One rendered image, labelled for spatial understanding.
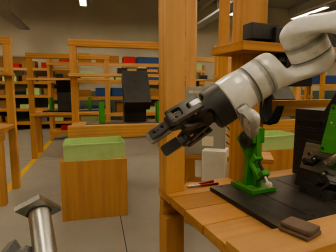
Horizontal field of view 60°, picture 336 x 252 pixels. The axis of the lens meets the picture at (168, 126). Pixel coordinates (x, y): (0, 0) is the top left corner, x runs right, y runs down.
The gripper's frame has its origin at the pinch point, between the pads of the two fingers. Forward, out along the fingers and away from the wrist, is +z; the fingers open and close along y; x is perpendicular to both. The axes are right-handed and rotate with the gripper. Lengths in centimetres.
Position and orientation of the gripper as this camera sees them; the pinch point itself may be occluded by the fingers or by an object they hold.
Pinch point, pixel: (158, 144)
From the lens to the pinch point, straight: 52.2
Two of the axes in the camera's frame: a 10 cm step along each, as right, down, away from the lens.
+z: -8.3, 5.5, 0.4
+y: -2.5, -3.1, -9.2
